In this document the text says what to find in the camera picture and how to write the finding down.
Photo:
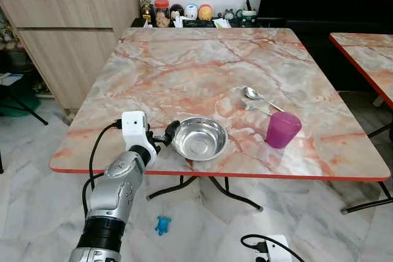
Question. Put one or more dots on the small blue toy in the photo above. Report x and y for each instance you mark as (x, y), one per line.
(163, 226)

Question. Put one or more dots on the black round figurine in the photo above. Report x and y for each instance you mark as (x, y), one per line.
(177, 11)

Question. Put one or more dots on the light wood cabinet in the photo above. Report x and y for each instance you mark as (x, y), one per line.
(67, 35)

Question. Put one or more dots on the marble pattern folding table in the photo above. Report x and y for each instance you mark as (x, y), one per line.
(371, 56)
(184, 65)

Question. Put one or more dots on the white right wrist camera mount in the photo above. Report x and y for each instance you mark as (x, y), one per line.
(277, 250)

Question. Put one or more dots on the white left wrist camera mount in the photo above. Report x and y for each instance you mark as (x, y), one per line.
(133, 126)

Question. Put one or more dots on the red lid glass jar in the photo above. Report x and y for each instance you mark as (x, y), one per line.
(162, 15)

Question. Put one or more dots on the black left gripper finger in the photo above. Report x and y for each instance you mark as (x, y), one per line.
(166, 143)
(172, 129)

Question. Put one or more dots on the white blue round figurine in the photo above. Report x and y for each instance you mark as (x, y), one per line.
(191, 11)

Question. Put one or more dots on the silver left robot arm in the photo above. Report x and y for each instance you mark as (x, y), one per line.
(115, 185)

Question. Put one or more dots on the orange round figurine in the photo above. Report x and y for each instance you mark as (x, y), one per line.
(205, 12)

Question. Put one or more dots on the silver metal fork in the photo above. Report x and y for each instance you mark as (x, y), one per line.
(253, 108)

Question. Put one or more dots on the stainless steel bowl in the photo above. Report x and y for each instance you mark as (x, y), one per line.
(199, 140)

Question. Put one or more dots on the purple plastic cup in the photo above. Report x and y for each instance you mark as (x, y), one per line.
(282, 132)

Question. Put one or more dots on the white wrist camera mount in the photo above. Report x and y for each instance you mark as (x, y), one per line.
(133, 126)
(277, 250)

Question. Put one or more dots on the silver metal spoon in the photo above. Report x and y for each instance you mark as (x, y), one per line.
(250, 92)

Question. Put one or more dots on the green floor object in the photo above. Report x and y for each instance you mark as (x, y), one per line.
(15, 99)

